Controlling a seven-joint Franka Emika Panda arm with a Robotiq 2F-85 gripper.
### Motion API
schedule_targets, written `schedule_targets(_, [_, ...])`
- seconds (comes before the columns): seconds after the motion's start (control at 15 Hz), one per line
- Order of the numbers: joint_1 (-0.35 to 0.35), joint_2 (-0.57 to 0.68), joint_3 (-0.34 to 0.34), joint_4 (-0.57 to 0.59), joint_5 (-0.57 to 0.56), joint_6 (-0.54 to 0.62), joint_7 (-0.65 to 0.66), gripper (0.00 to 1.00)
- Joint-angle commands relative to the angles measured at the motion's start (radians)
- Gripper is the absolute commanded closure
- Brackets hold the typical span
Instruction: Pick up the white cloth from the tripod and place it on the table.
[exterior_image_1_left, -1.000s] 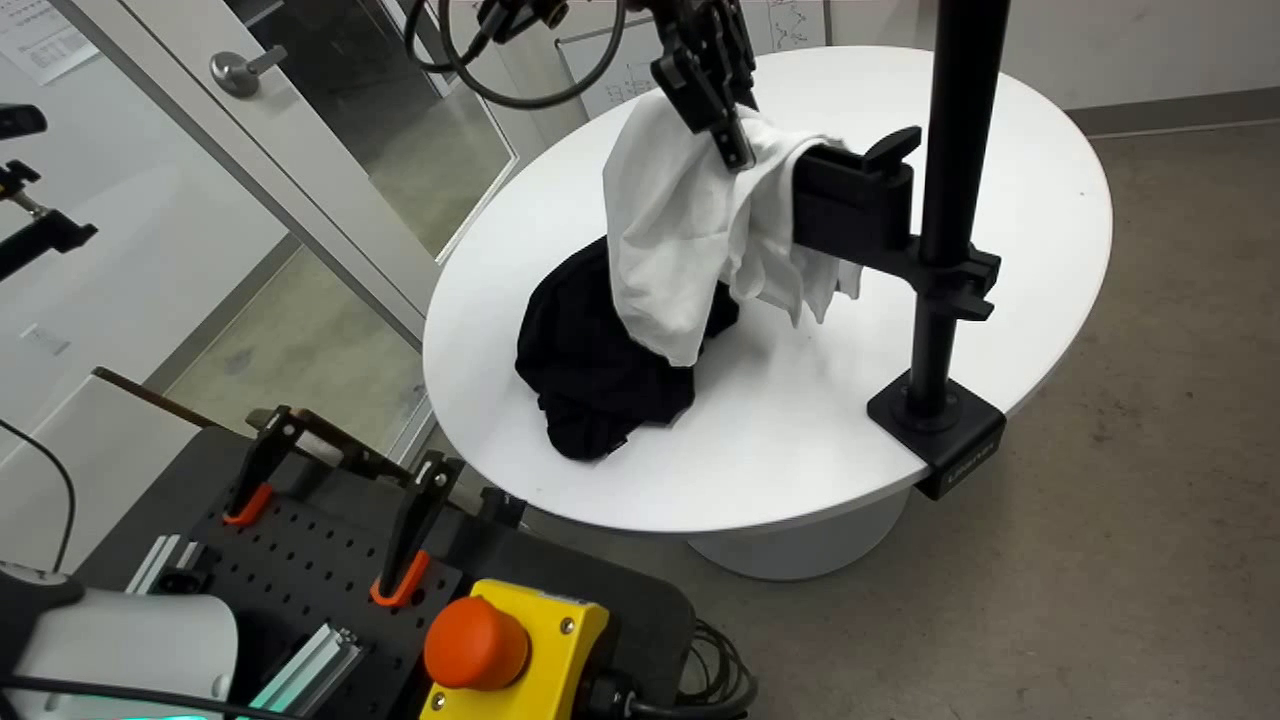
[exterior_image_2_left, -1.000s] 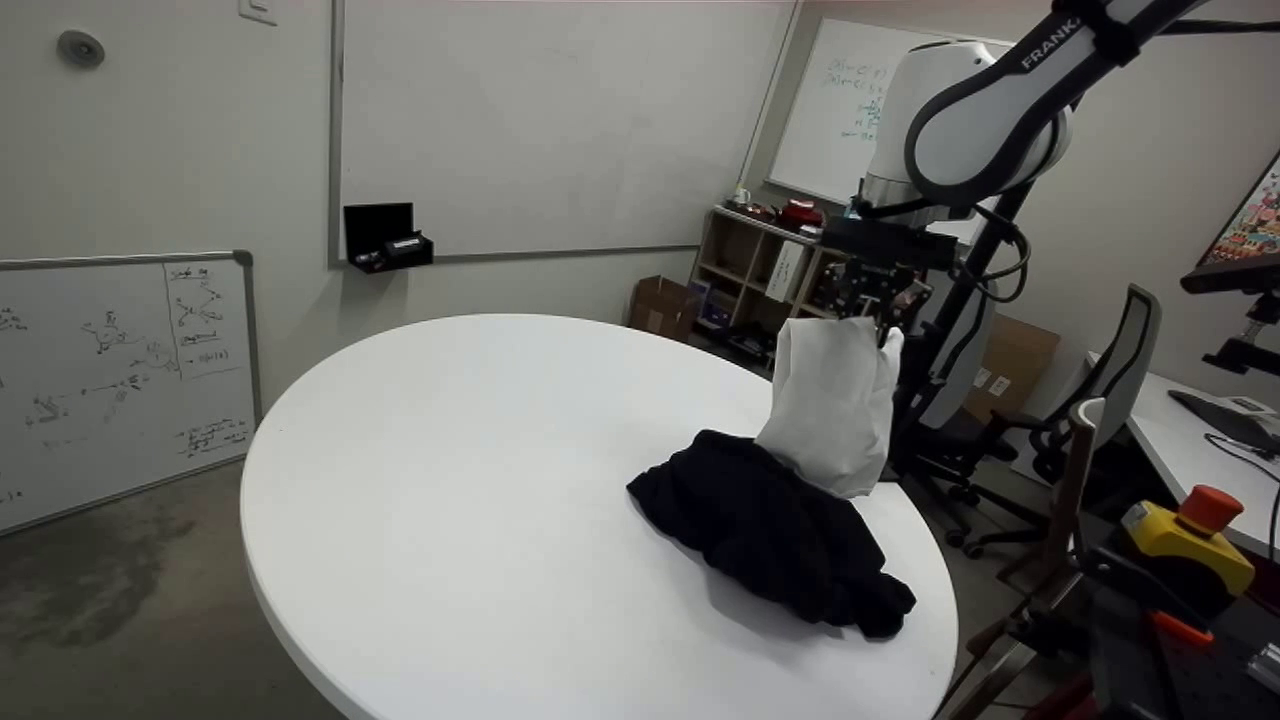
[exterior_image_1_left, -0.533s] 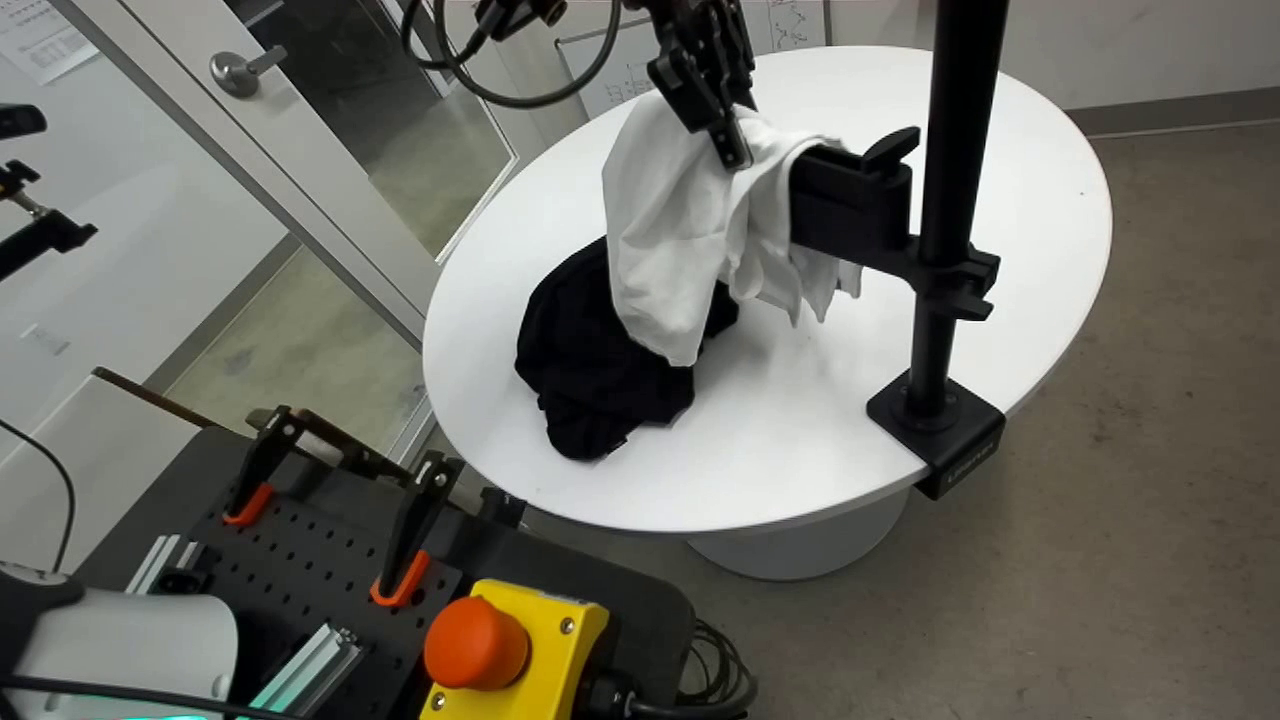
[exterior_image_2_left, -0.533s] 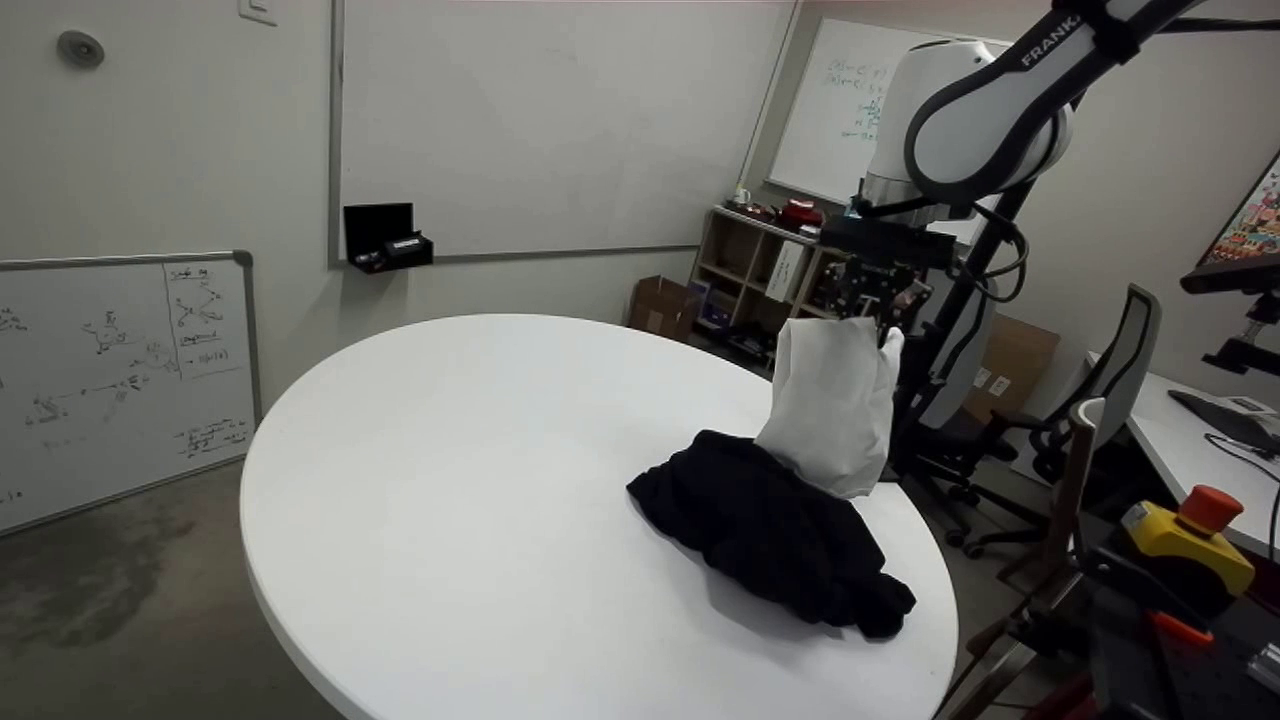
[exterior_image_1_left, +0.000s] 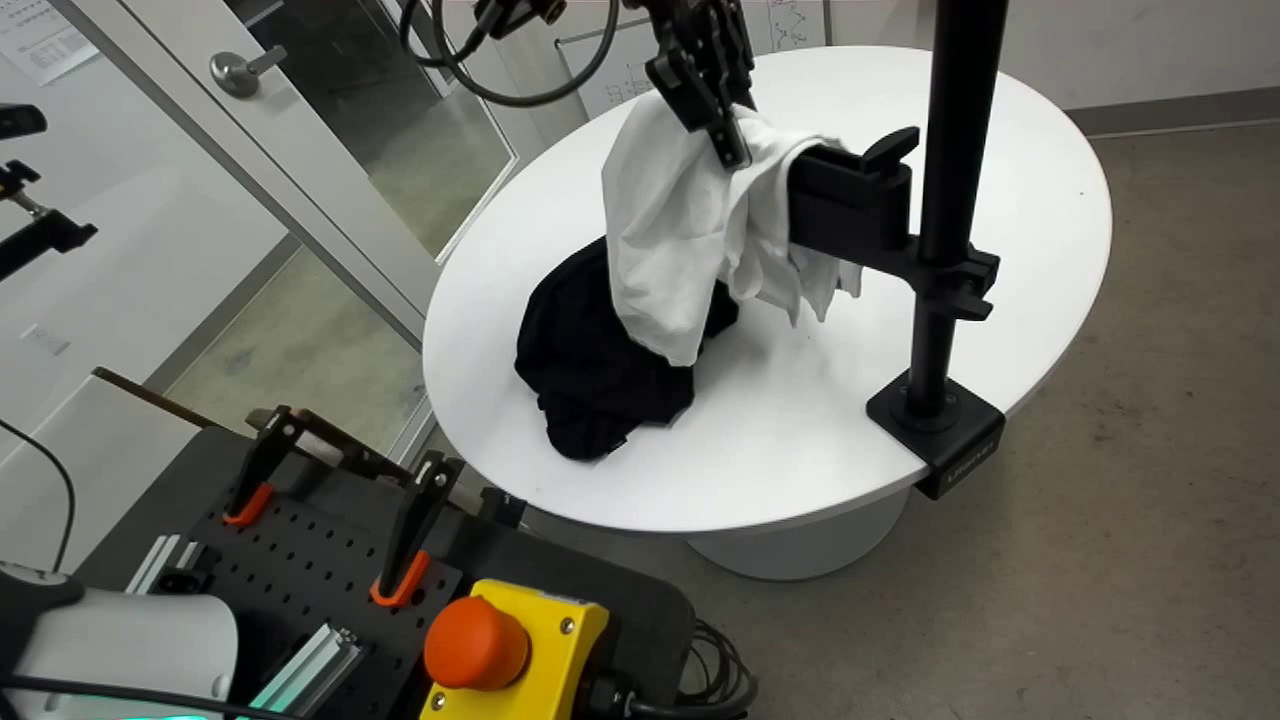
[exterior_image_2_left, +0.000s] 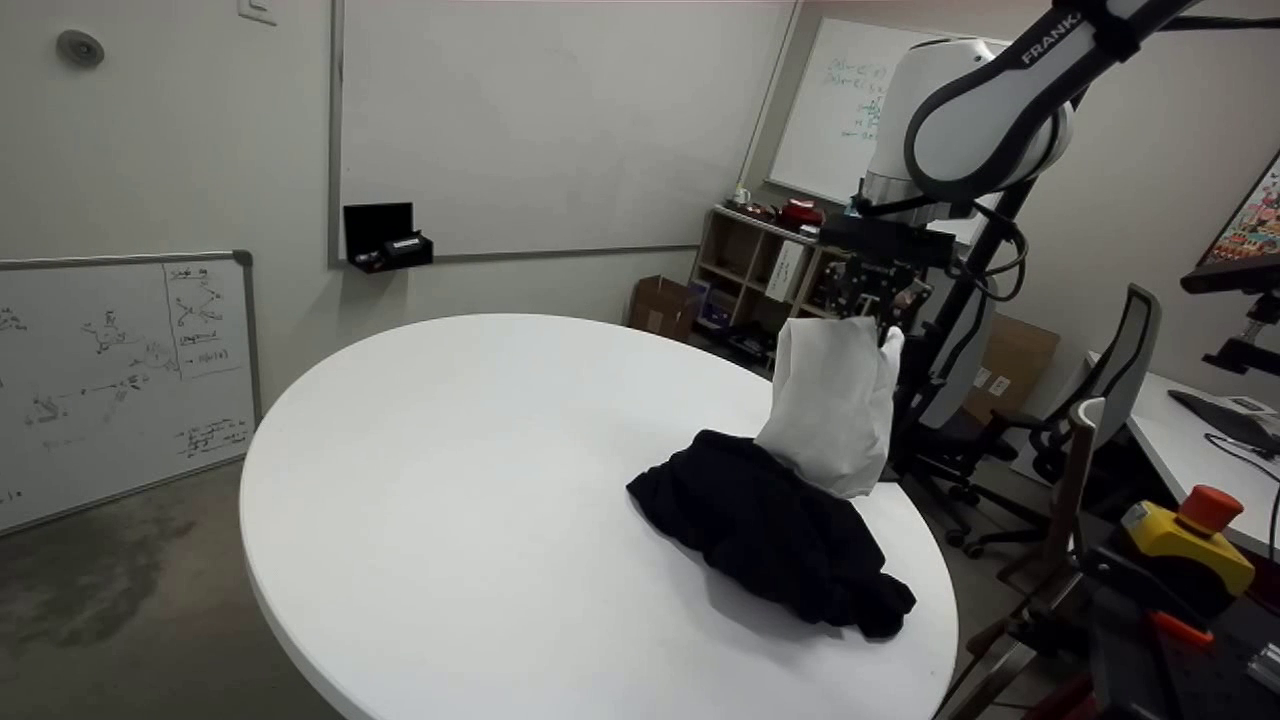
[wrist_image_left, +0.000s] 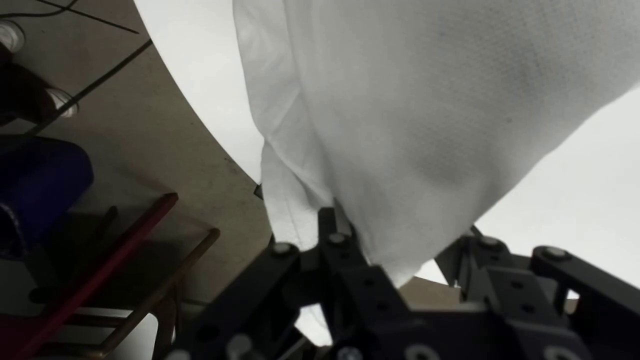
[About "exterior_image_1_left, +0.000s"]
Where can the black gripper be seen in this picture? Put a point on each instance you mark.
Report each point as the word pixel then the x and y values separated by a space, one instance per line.
pixel 703 32

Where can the white cloth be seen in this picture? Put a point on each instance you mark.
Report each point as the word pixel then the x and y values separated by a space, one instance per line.
pixel 666 214

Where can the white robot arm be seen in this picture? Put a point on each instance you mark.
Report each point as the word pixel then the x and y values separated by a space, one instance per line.
pixel 125 647

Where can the black cloth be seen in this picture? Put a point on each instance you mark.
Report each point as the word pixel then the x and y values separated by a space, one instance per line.
pixel 600 373

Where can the whiteboard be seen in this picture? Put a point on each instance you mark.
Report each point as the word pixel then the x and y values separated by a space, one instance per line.
pixel 787 25

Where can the white door with glass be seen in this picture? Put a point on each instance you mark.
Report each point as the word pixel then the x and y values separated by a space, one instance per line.
pixel 313 153

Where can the yellow emergency stop red button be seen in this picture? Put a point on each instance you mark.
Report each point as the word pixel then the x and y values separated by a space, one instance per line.
pixel 513 647

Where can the white paper sheet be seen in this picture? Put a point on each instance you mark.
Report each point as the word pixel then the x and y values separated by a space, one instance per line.
pixel 42 37

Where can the long aluminium extrusion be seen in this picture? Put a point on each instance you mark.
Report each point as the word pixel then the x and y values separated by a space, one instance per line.
pixel 306 670

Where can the short aluminium extrusion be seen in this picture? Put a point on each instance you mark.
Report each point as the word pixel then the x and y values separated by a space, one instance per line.
pixel 163 566

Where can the white table pedestal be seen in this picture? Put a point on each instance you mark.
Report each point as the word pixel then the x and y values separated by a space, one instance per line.
pixel 800 545

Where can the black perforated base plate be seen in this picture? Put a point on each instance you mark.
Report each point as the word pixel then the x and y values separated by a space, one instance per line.
pixel 313 563

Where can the black camera stand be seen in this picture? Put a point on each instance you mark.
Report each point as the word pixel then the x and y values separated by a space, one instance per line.
pixel 42 240

